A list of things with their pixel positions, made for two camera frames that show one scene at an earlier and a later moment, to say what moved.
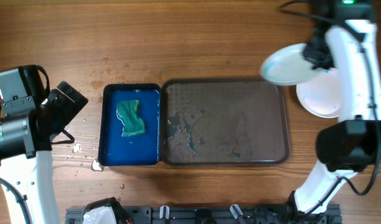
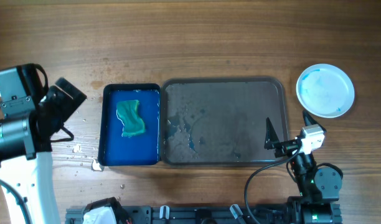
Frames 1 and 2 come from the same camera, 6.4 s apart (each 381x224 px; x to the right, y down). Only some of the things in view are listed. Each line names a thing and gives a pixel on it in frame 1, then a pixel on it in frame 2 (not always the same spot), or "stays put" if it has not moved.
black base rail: (249, 214) stays put
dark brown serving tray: (224, 121) stays put
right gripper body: (316, 56) → (287, 146)
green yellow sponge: (128, 111) stays put
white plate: (287, 66) → (325, 90)
